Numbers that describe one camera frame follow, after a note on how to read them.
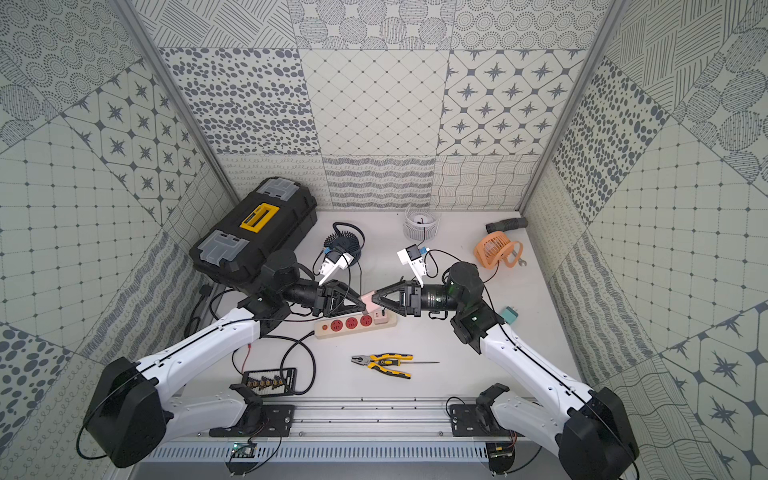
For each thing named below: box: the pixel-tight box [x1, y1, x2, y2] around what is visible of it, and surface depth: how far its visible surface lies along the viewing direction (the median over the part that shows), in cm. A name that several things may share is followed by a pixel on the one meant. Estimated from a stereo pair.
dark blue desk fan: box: [324, 222, 366, 266], surface depth 109 cm
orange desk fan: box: [474, 232, 524, 269], surface depth 99 cm
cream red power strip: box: [314, 311, 397, 340], surface depth 90 cm
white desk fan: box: [403, 210, 441, 241], surface depth 110 cm
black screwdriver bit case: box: [242, 368, 297, 395], surface depth 81 cm
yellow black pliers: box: [351, 353, 414, 379], surface depth 85 cm
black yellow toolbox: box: [190, 177, 318, 292], surface depth 94 cm
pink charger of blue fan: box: [360, 291, 381, 313], surface depth 64 cm
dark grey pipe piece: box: [485, 217, 529, 234], surface depth 114 cm
